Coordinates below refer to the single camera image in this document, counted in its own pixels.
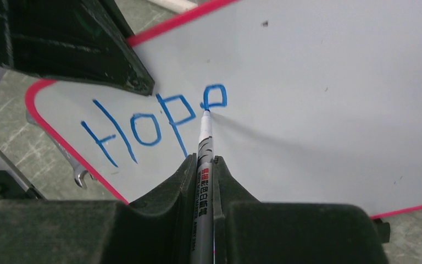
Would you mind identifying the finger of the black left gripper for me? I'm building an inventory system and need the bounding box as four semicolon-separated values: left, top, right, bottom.
0;0;155;96

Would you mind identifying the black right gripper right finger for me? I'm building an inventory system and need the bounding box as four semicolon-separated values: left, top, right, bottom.
213;156;388;263

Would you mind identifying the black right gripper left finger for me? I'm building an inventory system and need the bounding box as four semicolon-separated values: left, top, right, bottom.
0;154;197;263

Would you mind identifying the white whiteboard marker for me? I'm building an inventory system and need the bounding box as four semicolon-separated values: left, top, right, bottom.
190;110;214;263

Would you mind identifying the pink-framed whiteboard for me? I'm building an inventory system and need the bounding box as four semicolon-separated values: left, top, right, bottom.
25;1;422;217

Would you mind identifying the black whiteboard foot clip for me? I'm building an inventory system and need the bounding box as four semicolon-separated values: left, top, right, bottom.
373;218;391;244

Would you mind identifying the silver open-end wrench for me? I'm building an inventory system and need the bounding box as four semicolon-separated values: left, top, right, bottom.
25;111;95;190

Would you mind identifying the white PVC pipe frame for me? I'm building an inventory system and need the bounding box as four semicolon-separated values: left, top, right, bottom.
148;0;198;13

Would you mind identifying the aluminium extrusion rail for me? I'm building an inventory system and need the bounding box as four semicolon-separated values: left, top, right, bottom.
0;127;26;183

